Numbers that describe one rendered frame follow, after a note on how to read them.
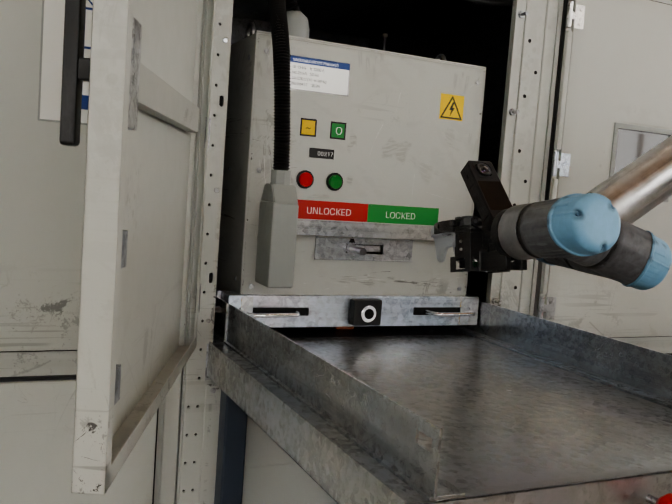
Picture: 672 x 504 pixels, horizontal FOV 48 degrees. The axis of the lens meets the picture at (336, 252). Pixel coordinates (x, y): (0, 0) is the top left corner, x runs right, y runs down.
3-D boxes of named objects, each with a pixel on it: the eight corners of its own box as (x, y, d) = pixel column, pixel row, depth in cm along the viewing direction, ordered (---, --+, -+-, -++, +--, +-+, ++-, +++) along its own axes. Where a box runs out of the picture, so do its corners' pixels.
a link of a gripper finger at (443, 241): (417, 263, 122) (449, 261, 113) (417, 227, 122) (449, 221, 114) (434, 264, 123) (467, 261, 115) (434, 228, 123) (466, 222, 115)
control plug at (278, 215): (294, 288, 129) (301, 185, 127) (267, 288, 127) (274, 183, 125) (278, 282, 136) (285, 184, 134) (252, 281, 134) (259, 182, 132)
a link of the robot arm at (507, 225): (514, 200, 99) (563, 203, 102) (493, 204, 103) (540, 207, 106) (515, 257, 98) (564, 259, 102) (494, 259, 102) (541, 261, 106)
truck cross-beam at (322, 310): (477, 325, 157) (479, 296, 157) (226, 328, 135) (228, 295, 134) (463, 320, 162) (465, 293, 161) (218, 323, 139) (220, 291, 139)
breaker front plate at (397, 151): (467, 303, 156) (488, 69, 152) (242, 303, 136) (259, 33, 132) (463, 302, 157) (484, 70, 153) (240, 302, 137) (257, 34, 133)
